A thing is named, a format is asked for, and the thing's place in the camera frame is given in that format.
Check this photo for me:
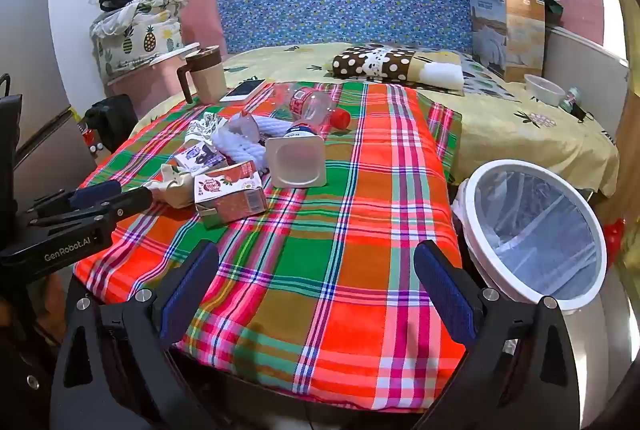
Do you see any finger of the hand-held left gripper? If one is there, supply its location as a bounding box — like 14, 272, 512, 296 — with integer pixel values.
27, 186, 154, 231
27, 181, 123, 218

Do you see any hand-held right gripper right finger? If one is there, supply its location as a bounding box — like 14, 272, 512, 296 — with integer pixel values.
412, 239, 591, 430

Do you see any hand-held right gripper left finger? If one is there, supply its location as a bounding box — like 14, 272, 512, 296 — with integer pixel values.
50, 239, 221, 430

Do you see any beige paper bag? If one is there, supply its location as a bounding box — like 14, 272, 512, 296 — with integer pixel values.
145, 163, 197, 210

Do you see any red juice carton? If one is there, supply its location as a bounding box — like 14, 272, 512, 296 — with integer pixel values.
194, 159, 269, 230

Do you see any white foam net sleeve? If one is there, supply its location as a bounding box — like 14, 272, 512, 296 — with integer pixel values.
210, 113, 296, 175

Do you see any clear plastic bottle red cap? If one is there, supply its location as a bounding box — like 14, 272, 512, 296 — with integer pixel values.
272, 83, 352, 133

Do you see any small red bottle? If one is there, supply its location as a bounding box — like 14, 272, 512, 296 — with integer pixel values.
80, 125, 98, 156

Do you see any black boxy bag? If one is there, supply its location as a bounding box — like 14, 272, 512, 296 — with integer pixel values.
85, 94, 138, 151

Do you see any pink storage box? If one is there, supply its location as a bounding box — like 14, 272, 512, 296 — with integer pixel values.
107, 43, 201, 116

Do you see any red green plaid blanket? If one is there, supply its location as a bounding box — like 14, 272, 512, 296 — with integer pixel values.
72, 80, 468, 413

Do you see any beige mug with brown lid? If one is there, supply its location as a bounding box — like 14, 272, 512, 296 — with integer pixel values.
176, 44, 229, 106

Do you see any grey refrigerator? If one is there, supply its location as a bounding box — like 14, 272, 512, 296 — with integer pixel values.
0, 0, 98, 191

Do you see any white smartphone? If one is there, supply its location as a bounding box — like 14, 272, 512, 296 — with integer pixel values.
219, 79, 267, 104

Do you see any white pineapple print storage bag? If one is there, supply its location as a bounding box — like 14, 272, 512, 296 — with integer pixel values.
90, 0, 193, 78

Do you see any yellow pineapple print bed sheet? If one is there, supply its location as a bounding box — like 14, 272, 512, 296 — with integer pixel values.
132, 41, 621, 198

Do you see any red detergent bottle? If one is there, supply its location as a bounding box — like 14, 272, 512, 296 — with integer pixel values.
602, 217, 628, 271

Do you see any white bowl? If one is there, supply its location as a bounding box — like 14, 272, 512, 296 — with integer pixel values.
524, 74, 566, 107

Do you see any wooden board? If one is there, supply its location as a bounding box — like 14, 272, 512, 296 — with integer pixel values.
592, 98, 640, 271

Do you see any small green capped bottle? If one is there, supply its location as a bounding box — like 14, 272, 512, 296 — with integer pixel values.
559, 86, 581, 113

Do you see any brown polka dot patchwork pillow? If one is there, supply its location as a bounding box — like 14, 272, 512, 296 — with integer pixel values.
331, 43, 467, 97

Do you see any white cabinet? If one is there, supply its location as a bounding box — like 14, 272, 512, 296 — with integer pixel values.
542, 23, 632, 138

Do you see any printed cardboard box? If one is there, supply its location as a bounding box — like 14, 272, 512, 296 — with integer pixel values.
460, 0, 547, 84

